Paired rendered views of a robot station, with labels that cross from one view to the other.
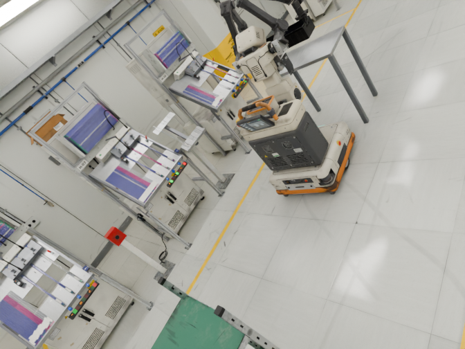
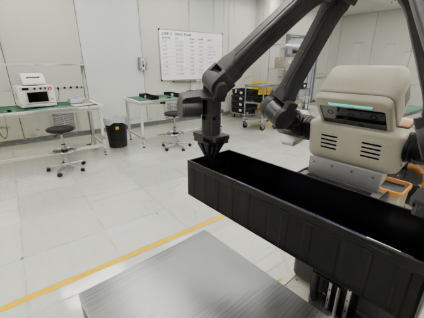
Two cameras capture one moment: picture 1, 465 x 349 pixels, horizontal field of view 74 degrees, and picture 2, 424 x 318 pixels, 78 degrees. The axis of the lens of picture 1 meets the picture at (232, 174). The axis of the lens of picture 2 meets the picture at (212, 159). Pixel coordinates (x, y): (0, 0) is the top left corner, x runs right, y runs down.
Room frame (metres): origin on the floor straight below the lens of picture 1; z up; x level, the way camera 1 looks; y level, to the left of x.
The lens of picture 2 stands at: (3.20, -1.37, 1.39)
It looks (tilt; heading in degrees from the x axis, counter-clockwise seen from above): 20 degrees down; 172
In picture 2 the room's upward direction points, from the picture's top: straight up
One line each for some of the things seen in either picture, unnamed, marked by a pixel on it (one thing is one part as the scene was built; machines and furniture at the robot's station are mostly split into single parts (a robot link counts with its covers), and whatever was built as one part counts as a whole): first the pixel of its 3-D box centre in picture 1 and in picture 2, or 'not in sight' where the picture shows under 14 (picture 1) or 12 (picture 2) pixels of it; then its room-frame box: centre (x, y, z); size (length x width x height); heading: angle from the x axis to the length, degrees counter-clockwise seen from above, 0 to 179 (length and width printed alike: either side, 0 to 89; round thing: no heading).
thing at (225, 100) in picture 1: (214, 102); not in sight; (4.20, -0.49, 0.65); 1.01 x 0.73 x 1.29; 29
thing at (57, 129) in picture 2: not in sight; (64, 149); (-0.39, -2.90, 0.30); 0.51 x 0.50 x 0.60; 75
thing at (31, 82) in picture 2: not in sight; (34, 90); (-0.92, -3.35, 1.03); 0.44 x 0.37 x 0.46; 125
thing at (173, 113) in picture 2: not in sight; (176, 130); (-1.21, -1.38, 0.31); 0.52 x 0.49 x 0.62; 119
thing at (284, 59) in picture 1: (273, 67); (335, 195); (2.51, -0.87, 0.99); 0.28 x 0.16 x 0.22; 33
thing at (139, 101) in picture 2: not in sight; (176, 116); (-1.99, -1.37, 0.40); 1.80 x 0.75 x 0.81; 119
